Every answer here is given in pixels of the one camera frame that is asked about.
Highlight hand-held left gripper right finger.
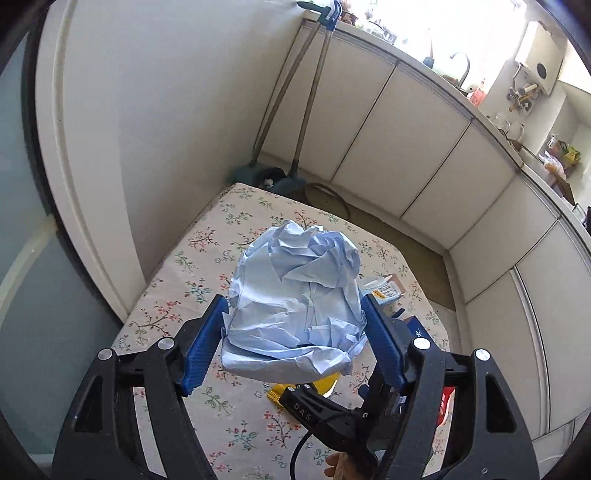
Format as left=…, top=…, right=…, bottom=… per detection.
left=361, top=294, right=540, bottom=480

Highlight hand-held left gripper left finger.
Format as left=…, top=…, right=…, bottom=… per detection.
left=52, top=294, right=230, bottom=480

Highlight pale blue paper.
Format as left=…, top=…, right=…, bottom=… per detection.
left=221, top=220, right=369, bottom=384

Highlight person's right hand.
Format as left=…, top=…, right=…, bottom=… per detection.
left=323, top=451, right=368, bottom=480

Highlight dark blue carton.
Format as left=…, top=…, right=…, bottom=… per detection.
left=392, top=316, right=437, bottom=344

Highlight light blue milk carton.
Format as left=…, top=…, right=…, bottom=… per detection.
left=359, top=274, right=408, bottom=306

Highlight red snack wrapper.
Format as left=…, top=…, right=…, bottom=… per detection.
left=436, top=387, right=456, bottom=426

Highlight floral tablecloth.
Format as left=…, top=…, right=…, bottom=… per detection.
left=111, top=182, right=452, bottom=480

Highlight white kitchen cabinets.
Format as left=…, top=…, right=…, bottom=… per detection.
left=277, top=18, right=591, bottom=441

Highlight frosted glass door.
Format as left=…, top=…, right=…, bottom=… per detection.
left=0, top=0, right=118, bottom=467

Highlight snack bags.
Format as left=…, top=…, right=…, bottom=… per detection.
left=542, top=135, right=583, bottom=178

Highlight red packet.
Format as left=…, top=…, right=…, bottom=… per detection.
left=468, top=79, right=488, bottom=110

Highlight kitchen faucet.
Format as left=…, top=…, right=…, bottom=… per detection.
left=450, top=52, right=472, bottom=88

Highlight white water heater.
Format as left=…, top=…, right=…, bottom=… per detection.
left=514, top=21, right=568, bottom=96

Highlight black cable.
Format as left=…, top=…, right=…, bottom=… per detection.
left=290, top=429, right=320, bottom=480

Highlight dark hose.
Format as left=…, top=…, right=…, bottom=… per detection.
left=305, top=182, right=352, bottom=219

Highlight broom and dustpan handles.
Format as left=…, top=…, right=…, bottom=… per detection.
left=231, top=2, right=333, bottom=191

